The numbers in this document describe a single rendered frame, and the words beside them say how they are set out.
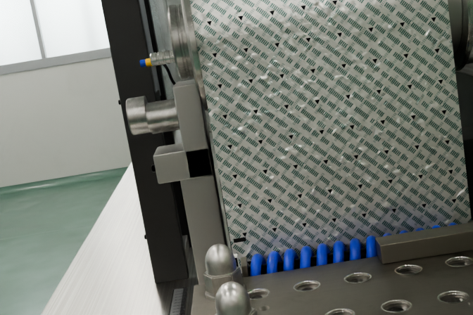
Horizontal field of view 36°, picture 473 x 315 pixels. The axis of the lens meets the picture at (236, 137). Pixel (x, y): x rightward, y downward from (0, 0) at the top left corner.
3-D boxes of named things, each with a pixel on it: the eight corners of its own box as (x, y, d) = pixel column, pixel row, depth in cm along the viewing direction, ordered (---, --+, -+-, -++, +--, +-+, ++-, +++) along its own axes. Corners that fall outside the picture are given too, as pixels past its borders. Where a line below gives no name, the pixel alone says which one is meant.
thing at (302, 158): (236, 272, 73) (204, 88, 69) (471, 234, 72) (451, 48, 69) (236, 274, 72) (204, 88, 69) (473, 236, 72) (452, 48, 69)
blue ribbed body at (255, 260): (251, 283, 72) (246, 249, 72) (468, 249, 72) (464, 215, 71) (253, 297, 69) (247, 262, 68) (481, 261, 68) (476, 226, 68)
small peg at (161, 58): (150, 60, 75) (152, 69, 76) (177, 56, 75) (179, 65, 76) (149, 50, 76) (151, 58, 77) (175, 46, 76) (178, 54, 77)
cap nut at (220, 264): (205, 287, 67) (197, 241, 66) (245, 281, 67) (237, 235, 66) (204, 303, 64) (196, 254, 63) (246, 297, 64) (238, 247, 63)
